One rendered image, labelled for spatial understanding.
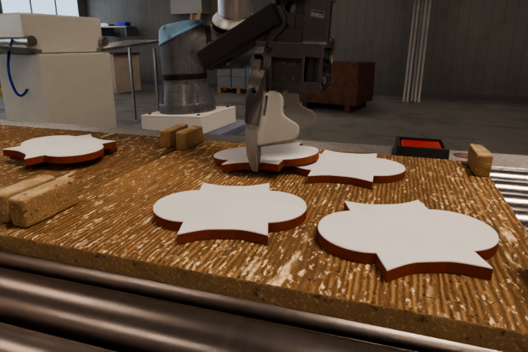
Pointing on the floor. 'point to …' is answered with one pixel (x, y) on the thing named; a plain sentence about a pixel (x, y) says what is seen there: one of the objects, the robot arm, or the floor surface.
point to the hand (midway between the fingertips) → (264, 154)
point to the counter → (119, 68)
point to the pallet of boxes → (232, 79)
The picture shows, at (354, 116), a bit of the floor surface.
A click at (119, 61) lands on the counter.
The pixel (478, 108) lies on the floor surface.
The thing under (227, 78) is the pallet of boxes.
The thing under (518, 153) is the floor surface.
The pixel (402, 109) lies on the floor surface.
